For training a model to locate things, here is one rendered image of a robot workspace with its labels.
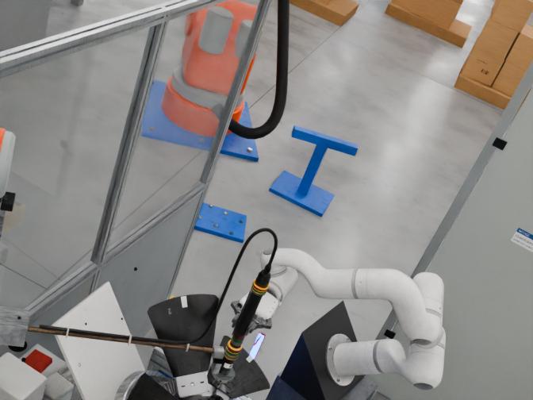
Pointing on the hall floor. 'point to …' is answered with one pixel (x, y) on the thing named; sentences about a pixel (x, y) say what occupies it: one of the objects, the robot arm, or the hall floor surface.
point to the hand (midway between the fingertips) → (243, 324)
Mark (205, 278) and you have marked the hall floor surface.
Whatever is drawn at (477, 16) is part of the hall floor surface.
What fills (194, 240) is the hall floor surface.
